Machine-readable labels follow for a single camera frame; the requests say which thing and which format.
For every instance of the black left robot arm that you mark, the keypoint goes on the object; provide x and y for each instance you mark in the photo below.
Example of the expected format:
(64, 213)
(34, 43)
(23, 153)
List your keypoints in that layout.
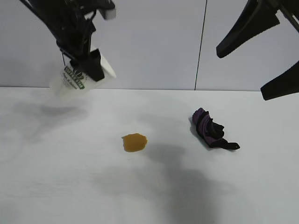
(51, 14)

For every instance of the white paper coffee cup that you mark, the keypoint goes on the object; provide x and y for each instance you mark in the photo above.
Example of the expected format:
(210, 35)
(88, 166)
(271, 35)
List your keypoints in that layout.
(70, 86)

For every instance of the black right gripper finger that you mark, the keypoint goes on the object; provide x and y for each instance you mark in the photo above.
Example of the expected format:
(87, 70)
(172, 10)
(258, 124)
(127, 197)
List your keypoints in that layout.
(252, 23)
(285, 85)

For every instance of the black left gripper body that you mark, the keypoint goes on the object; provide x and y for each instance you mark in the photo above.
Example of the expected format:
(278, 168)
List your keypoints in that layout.
(74, 39)

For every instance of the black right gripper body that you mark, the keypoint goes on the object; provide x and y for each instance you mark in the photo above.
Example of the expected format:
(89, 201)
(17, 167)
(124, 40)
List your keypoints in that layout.
(294, 9)

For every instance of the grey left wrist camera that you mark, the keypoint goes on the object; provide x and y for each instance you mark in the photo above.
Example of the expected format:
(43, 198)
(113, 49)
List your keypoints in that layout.
(108, 11)

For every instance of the purple and black cloth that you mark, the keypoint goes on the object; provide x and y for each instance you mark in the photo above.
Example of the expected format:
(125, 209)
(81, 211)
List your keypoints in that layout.
(205, 130)

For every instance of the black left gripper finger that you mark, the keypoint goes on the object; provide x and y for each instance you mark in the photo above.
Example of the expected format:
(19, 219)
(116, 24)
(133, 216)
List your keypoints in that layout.
(93, 67)

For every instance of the brown coffee spill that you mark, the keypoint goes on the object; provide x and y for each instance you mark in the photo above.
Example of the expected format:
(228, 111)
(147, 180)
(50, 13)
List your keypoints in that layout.
(135, 142)

